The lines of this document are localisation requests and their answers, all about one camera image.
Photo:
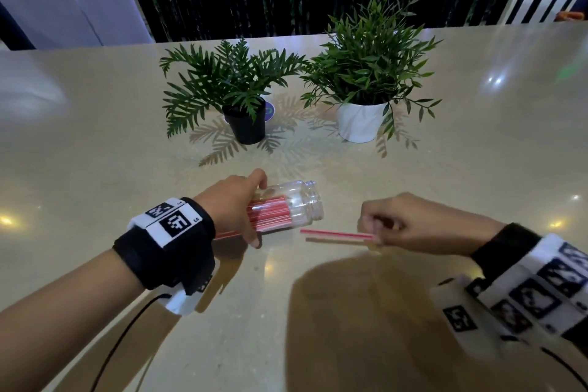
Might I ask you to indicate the person's left hand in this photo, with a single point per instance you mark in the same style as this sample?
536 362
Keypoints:
225 203

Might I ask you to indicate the person's right hand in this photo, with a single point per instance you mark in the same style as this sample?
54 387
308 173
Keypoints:
427 226

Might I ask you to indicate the person's left thumb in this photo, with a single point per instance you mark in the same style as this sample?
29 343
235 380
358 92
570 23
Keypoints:
251 235

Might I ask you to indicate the person's right thumb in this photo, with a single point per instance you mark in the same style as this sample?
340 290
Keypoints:
374 234

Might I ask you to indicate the single red striped straw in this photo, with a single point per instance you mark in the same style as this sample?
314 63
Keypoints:
335 234

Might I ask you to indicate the clear plastic jar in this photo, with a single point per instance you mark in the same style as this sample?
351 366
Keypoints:
298 208

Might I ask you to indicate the person's left forearm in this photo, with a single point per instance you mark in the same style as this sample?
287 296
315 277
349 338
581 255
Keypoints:
59 318

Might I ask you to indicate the bundle of red straws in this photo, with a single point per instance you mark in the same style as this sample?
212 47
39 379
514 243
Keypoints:
271 217

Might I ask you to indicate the fern plant in black pot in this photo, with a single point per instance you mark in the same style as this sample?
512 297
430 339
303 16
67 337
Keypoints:
229 84

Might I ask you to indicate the leafy plant in white pot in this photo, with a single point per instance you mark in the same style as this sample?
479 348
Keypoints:
372 65

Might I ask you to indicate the orange object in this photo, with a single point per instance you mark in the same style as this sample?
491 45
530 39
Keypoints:
569 16

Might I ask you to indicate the black left wrist camera band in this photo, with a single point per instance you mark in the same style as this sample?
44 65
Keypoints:
174 244

